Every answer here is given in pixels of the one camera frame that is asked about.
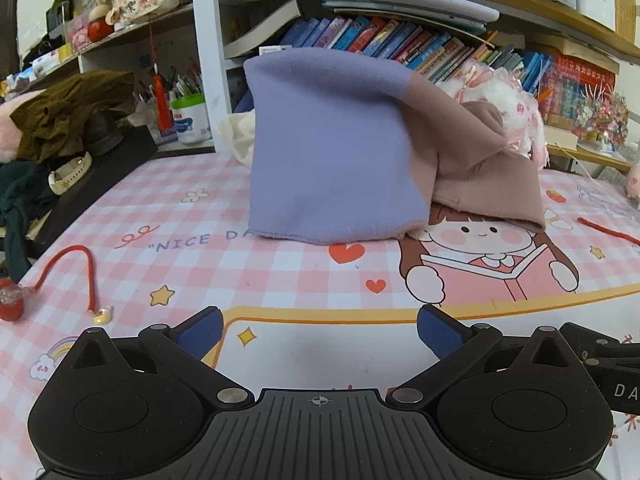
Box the thick white paperback book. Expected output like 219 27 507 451
222 0 303 58

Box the dark leather item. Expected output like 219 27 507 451
82 112 123 156

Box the dark green cloth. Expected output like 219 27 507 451
0 160 56 283

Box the white pink plush bunny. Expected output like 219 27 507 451
442 57 551 168

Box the purple and mauve knit sweater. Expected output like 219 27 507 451
243 49 547 246

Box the red tassel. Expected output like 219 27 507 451
148 15 171 133

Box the thin red stick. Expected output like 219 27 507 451
576 216 640 247

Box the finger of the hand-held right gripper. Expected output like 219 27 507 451
559 322 640 361

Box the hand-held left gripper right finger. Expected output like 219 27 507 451
387 304 576 406

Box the jar of colourful stars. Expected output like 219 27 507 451
575 85 628 148

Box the cream wristwatch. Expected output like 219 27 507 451
48 152 93 196

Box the white flat keyboard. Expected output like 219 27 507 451
365 0 501 23

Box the cream sweatshirt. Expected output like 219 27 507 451
216 110 257 166

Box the bunch of pens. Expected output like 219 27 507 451
135 60 203 103

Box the red small bag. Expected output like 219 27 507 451
0 277 26 322

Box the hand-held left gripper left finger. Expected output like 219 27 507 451
67 306 255 407

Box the white side shelf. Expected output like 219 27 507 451
17 2 196 81

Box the row of colourful books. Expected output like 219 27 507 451
277 16 556 106

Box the white wooden bookshelf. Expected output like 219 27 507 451
192 0 640 176

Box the olive brown cloth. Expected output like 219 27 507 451
10 70 136 163

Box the red boxed book set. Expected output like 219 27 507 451
537 52 616 126

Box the red cord with charm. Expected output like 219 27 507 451
34 245 113 325

